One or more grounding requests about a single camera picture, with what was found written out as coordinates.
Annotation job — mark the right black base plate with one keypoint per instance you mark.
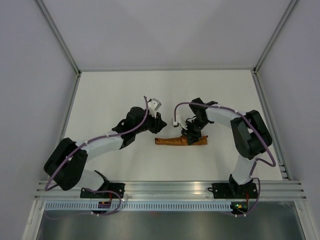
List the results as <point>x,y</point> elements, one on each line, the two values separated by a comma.
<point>227,191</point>

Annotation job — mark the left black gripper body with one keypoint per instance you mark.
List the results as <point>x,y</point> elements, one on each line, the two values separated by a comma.
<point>151,122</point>

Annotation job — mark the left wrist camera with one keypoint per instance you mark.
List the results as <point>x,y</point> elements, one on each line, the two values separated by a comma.
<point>153,106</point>

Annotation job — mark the aluminium frame post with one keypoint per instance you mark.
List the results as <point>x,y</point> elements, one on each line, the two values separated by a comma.
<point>275,34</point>
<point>40,4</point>

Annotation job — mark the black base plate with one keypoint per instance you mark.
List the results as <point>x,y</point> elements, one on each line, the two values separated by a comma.
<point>227,191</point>
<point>113,190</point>

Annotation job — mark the right aluminium frame post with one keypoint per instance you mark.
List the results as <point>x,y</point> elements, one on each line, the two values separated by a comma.
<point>275,34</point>

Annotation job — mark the left aluminium frame post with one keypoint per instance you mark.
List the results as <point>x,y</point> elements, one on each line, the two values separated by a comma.
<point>40,4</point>

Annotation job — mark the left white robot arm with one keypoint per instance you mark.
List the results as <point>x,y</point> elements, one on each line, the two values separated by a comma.
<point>66,165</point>

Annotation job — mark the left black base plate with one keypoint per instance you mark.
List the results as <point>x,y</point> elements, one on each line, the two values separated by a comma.
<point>113,190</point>

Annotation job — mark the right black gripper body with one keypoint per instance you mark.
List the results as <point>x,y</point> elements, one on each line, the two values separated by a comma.
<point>195,127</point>

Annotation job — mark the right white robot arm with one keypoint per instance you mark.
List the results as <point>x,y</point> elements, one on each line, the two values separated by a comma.
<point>251,139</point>

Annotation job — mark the brown cloth napkin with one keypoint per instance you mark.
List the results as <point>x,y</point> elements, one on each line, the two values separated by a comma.
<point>180,141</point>

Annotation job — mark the white slotted cable duct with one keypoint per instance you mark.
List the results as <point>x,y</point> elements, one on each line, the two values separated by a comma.
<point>172,206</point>

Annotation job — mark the aluminium mounting rail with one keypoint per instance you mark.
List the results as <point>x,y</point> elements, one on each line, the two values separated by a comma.
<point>284,190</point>

